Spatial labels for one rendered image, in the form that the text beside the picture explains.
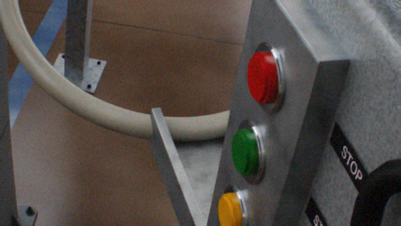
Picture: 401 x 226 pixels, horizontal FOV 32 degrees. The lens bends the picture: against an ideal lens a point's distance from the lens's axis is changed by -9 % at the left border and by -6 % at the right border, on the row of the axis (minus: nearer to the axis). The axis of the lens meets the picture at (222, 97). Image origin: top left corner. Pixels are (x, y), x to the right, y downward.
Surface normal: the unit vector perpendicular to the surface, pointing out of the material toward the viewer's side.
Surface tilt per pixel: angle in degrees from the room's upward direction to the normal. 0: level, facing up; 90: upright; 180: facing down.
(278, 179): 90
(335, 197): 90
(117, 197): 0
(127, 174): 0
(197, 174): 1
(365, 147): 90
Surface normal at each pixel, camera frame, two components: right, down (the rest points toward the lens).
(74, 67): -0.11, 0.61
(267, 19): -0.94, 0.08
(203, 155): 0.15, -0.76
